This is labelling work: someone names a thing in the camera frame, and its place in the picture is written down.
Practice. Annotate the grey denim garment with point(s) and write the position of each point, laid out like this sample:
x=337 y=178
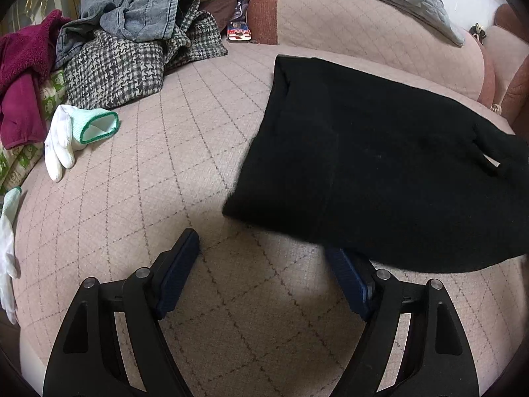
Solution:
x=140 y=20

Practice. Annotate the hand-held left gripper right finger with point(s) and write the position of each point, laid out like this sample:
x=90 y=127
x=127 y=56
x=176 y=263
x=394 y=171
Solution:
x=347 y=283

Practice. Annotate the maroon fleece garment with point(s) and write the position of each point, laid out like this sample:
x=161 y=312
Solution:
x=20 y=58

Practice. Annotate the pink quilted bolster cushion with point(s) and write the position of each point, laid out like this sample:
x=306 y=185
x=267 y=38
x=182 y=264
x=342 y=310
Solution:
x=351 y=33

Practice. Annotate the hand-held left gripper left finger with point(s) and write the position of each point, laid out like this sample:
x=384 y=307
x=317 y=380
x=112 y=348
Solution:
x=179 y=269

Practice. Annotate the pink quilted bedspread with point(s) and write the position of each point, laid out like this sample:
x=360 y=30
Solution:
x=165 y=173

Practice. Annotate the white glove with green cuff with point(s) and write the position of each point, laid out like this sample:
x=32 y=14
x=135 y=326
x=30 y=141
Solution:
x=62 y=132
x=6 y=256

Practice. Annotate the small dark ornament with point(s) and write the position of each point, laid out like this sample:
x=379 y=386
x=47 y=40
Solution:
x=479 y=31

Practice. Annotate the black pants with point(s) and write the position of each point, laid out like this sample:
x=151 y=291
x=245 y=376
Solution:
x=351 y=153

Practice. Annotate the houndstooth wool coat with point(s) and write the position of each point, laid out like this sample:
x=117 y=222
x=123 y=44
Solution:
x=111 y=70

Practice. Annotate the dark brown cloth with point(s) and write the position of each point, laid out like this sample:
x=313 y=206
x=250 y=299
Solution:
x=221 y=10

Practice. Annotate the red and blue packet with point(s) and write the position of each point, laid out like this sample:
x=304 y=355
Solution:
x=239 y=31

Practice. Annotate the green patterned cloth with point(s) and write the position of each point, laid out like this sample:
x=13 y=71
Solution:
x=51 y=91

